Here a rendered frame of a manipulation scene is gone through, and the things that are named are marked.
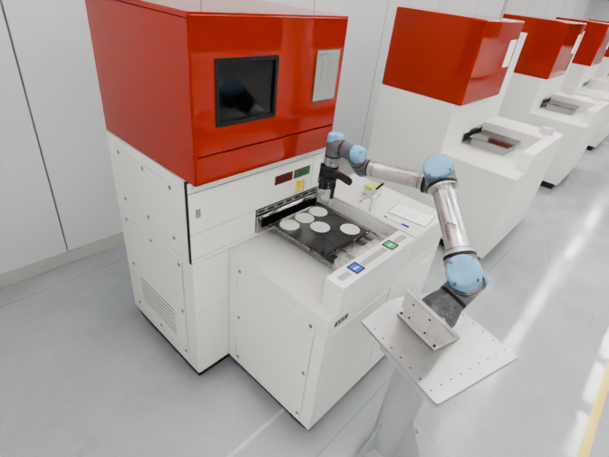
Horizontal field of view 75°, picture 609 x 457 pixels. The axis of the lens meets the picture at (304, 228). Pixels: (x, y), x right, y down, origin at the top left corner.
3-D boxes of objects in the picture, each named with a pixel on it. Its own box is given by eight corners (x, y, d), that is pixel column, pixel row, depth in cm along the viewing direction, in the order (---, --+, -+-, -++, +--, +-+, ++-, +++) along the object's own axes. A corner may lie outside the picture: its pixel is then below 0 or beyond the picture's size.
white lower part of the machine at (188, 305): (135, 314, 256) (116, 203, 212) (236, 264, 309) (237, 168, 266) (199, 384, 218) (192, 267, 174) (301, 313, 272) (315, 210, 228)
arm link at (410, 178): (461, 183, 170) (361, 159, 194) (459, 171, 161) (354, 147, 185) (451, 207, 168) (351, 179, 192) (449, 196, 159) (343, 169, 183)
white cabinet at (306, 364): (227, 363, 231) (227, 250, 188) (333, 291, 294) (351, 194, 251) (307, 442, 197) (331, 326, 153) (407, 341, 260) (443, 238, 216)
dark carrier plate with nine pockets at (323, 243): (271, 224, 196) (271, 223, 196) (316, 204, 219) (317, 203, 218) (323, 257, 178) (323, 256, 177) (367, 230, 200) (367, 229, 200)
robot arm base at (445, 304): (456, 334, 151) (474, 315, 151) (444, 321, 141) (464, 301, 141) (428, 308, 162) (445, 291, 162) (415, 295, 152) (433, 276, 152)
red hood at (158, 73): (106, 130, 190) (82, -15, 159) (238, 107, 243) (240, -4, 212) (196, 188, 150) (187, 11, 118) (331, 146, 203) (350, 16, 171)
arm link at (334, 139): (339, 138, 173) (323, 131, 177) (335, 160, 179) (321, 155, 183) (349, 134, 178) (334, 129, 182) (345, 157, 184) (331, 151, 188)
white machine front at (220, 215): (188, 263, 176) (183, 181, 154) (312, 208, 229) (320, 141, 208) (193, 266, 174) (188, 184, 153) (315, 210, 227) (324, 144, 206)
